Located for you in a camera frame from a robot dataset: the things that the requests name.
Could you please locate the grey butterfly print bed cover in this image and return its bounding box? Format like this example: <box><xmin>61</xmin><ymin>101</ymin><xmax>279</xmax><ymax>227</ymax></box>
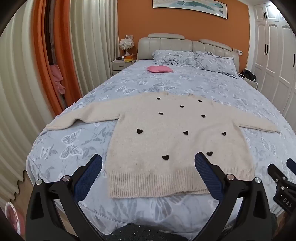
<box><xmin>26</xmin><ymin>59</ymin><xmax>294</xmax><ymax>232</ymax></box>

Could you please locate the white wardrobe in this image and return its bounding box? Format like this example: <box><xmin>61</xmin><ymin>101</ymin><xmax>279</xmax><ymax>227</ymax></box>
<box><xmin>252</xmin><ymin>0</ymin><xmax>296</xmax><ymax>116</ymax></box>

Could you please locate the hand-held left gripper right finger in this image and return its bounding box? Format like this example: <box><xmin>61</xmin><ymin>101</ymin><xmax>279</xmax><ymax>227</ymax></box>
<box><xmin>194</xmin><ymin>152</ymin><xmax>279</xmax><ymax>241</ymax></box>

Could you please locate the dark bag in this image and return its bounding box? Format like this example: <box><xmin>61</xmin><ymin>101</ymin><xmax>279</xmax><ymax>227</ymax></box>
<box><xmin>239</xmin><ymin>69</ymin><xmax>257</xmax><ymax>81</ymax></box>

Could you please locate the beige padded headboard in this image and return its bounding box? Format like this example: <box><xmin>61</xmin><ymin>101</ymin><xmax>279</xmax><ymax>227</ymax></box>
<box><xmin>137</xmin><ymin>33</ymin><xmax>240</xmax><ymax>70</ymax></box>

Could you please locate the person's dark clothing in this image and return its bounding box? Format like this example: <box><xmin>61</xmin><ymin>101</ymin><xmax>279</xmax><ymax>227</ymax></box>
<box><xmin>105</xmin><ymin>222</ymin><xmax>188</xmax><ymax>241</ymax></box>

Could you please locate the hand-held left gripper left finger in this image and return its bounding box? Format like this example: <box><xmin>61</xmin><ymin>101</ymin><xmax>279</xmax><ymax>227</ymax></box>
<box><xmin>25</xmin><ymin>153</ymin><xmax>105</xmax><ymax>241</ymax></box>

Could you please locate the framed wall painting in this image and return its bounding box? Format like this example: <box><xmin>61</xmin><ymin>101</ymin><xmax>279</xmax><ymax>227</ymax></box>
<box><xmin>153</xmin><ymin>0</ymin><xmax>228</xmax><ymax>19</ymax></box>

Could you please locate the beige nightstand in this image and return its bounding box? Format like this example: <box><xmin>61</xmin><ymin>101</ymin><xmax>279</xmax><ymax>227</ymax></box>
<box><xmin>238</xmin><ymin>73</ymin><xmax>258</xmax><ymax>90</ymax></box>
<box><xmin>112</xmin><ymin>59</ymin><xmax>139</xmax><ymax>77</ymax></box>

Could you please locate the brown jagged-edge mat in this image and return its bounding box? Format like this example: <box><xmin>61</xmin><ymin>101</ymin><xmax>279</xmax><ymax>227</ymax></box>
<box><xmin>10</xmin><ymin>170</ymin><xmax>28</xmax><ymax>223</ymax></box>

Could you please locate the pink hanging garment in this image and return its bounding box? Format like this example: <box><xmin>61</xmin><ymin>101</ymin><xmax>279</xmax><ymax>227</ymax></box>
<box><xmin>49</xmin><ymin>64</ymin><xmax>66</xmax><ymax>95</ymax></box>

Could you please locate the pink hot water bottle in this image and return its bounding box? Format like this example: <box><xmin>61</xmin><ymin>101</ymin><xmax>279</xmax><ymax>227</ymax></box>
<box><xmin>146</xmin><ymin>65</ymin><xmax>173</xmax><ymax>74</ymax></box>

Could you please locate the cream sweater with black hearts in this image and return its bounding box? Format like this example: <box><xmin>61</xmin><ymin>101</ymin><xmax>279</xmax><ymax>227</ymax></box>
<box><xmin>46</xmin><ymin>91</ymin><xmax>281</xmax><ymax>199</ymax></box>

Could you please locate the beige curtain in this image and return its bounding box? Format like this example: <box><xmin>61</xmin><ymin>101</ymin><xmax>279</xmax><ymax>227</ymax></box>
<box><xmin>0</xmin><ymin>9</ymin><xmax>61</xmax><ymax>202</ymax></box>
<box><xmin>69</xmin><ymin>0</ymin><xmax>119</xmax><ymax>93</ymax></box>

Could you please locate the white feather table lamp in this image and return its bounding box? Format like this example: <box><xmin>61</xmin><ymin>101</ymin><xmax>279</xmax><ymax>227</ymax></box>
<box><xmin>119</xmin><ymin>38</ymin><xmax>134</xmax><ymax>57</ymax></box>

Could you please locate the grey butterfly print pillow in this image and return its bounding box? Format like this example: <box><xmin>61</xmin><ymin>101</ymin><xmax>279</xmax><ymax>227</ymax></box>
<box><xmin>194</xmin><ymin>51</ymin><xmax>238</xmax><ymax>78</ymax></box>
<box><xmin>152</xmin><ymin>50</ymin><xmax>199</xmax><ymax>67</ymax></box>

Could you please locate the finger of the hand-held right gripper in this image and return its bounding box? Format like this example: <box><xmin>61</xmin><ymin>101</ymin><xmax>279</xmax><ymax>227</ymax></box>
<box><xmin>268</xmin><ymin>163</ymin><xmax>289</xmax><ymax>186</ymax></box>
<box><xmin>286</xmin><ymin>158</ymin><xmax>296</xmax><ymax>173</ymax></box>

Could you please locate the round red and white object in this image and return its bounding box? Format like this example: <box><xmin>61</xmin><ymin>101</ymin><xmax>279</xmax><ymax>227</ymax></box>
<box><xmin>5</xmin><ymin>201</ymin><xmax>21</xmax><ymax>232</ymax></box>

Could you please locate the orange curtain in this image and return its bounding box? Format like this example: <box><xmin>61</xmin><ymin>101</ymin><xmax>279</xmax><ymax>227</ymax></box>
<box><xmin>31</xmin><ymin>0</ymin><xmax>82</xmax><ymax>112</ymax></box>

